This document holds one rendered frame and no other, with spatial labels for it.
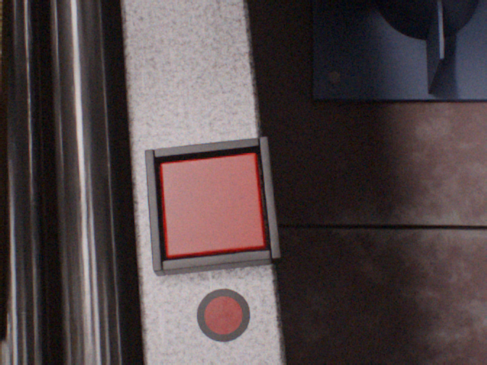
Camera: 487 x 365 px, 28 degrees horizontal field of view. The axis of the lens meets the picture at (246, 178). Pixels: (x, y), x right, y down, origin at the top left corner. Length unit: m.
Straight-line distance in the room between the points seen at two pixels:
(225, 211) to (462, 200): 1.01
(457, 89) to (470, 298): 0.34
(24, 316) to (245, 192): 0.15
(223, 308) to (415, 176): 1.01
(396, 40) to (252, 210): 1.08
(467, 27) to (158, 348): 1.16
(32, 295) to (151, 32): 0.18
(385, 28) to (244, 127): 1.05
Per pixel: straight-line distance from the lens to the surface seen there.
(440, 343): 1.51
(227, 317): 0.58
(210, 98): 0.61
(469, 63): 1.63
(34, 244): 0.61
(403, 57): 1.62
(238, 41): 0.63
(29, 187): 0.62
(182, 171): 0.59
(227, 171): 0.58
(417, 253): 1.53
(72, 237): 0.60
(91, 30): 0.64
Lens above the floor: 1.48
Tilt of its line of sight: 73 degrees down
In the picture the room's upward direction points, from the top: 10 degrees counter-clockwise
